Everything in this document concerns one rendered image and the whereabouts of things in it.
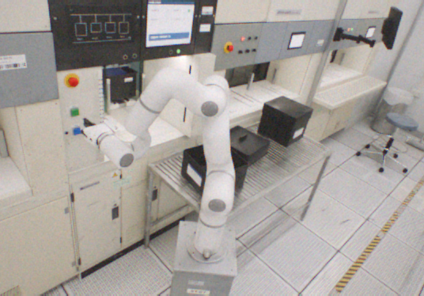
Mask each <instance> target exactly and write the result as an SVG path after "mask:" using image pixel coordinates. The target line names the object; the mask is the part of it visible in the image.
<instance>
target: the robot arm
mask: <svg viewBox="0 0 424 296"><path fill-rule="evenodd" d="M172 98H173V99H176V100H178V101H179V102H180V103H181V104H183V105H184V106H185V107H186V108H187V109H188V110H190V111H191V112H193V113H194V114H195V115H197V116H200V117H202V137H203V149H204V154H205V158H206V162H207V173H206V182H205V186H204V189H203V196H202V201H201V205H200V214H199V222H198V225H197V230H196V231H194V232H193V233H192V234H191V235H190V236H189V237H188V238H187V251H188V253H189V254H190V256H191V257H192V258H194V259H195V260H197V261H198V262H200V263H204V264H214V263H217V262H218V261H220V260H221V259H222V258H224V257H225V254H226V252H227V248H228V247H227V244H226V241H225V239H224V237H223V236H222V235H223V232H224V229H225V224H226V221H227V218H228V215H229V212H230V211H231V209H232V207H233V200H234V191H235V170H234V167H233V161H232V158H231V153H230V143H229V84H228V82H227V81H226V80H225V79H224V78H223V77H222V76H221V75H210V76H208V77H207V78H205V79H204V80H203V82H202V83H201V84H200V82H197V81H196V80H195V79H194V78H193V76H192V75H190V74H189V73H187V72H186V71H184V70H181V69H178V68H163V69H161V70H159V71H158V72H157V73H156V74H155V75H154V76H153V78H152V79H151V82H150V83H149V84H148V86H147V87H146V88H145V89H144V91H143V93H142V95H141V96H140V97H139V98H138V99H137V103H135V105H134V107H133V108H132V109H131V110H130V113H129V114H128V116H127V117H126V119H125V121H124V128H125V129H126V131H129V132H130V133H131V134H133V135H136V136H137V138H136V139H135V140H134V141H132V142H124V141H123V140H121V139H118V138H117V137H116V136H115V134H114V133H113V131H111V129H110V128H109V127H108V125H106V124H95V123H92V122H90V121H89V120H88V119H86V120H84V123H83V124H84V126H85V129H82V130H81V134H83V135H85V136H83V138H84V139H85V140H86V141H87V142H88V143H89V144H91V145H92V146H95V147H96V148H97V149H99V150H100V151H101V152H102V153H104V154H105V155H106V156H107V157H108V159H109V160H111V161H112V162H113V163H114V164H115V166H116V167H118V168H120V169H126V168H128V167H130V166H131V165H132V164H133V163H134V160H139V159H141V158H142V157H143V156H144V153H146V151H147V150H148V149H149V148H150V146H151V134H150V132H149V130H148V129H149V128H150V126H151V124H152V123H153V122H154V120H155V119H156V118H157V117H158V115H159V114H160V113H161V111H162V110H163V109H164V108H165V106H166V104H167V103H168V102H169V101H170V100H171V99H172Z"/></svg>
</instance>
